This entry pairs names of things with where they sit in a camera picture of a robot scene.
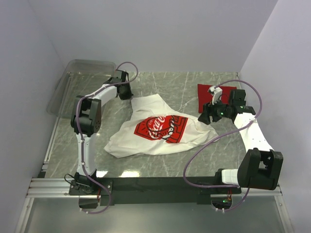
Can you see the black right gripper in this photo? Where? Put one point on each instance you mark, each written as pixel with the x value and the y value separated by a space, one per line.
pixel 207 112

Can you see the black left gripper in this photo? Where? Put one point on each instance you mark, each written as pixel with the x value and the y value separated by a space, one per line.
pixel 125 91

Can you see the white t shirt red print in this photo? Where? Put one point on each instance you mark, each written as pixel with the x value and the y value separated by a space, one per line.
pixel 156 129

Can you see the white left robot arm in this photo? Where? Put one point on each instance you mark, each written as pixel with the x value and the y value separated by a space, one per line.
pixel 86 120

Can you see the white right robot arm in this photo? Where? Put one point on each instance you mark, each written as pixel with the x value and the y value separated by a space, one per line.
pixel 261 166

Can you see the folded red t shirt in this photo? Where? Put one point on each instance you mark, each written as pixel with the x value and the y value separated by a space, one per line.
pixel 205 97

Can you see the clear plastic bin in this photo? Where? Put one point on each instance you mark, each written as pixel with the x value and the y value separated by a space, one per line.
pixel 81 77

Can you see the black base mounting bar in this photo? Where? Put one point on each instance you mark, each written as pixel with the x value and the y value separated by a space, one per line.
pixel 152 190

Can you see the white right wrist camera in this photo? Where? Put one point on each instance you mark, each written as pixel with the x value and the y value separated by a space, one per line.
pixel 216 93

